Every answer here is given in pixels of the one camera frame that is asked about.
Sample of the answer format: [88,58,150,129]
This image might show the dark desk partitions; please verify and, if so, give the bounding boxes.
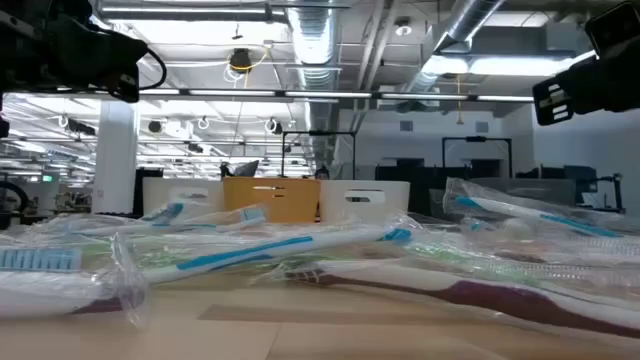
[374,158,511,199]

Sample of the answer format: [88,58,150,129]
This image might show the long ceiling light strip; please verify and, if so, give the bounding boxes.
[0,88,536,104]

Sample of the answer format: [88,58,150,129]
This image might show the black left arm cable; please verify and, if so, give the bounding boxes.
[138,47,168,92]

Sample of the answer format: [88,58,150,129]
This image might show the white plastic bin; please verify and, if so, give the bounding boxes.
[142,177,226,217]
[319,179,411,225]

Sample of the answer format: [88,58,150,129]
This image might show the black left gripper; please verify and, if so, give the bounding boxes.
[54,14,150,104]

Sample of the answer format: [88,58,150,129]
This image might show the black monitor stand frame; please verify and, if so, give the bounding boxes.
[441,135,514,180]

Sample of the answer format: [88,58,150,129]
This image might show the silver ventilation duct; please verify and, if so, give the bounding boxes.
[399,0,506,96]
[284,0,341,166]

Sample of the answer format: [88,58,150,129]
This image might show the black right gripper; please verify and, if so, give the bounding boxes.
[564,42,640,114]

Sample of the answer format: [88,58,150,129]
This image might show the ceiling light panel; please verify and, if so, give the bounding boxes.
[424,53,596,77]

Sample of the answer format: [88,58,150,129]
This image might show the white square column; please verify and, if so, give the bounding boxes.
[91,99,140,215]

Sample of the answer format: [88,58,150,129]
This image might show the yellow cable reel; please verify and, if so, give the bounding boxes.
[222,47,271,84]

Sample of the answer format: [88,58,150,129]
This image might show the black background equipment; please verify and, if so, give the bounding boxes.
[564,164,626,214]

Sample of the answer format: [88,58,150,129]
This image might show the orange plastic bin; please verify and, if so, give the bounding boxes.
[222,176,322,224]

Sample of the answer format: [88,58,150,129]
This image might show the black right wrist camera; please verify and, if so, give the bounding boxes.
[531,75,577,127]

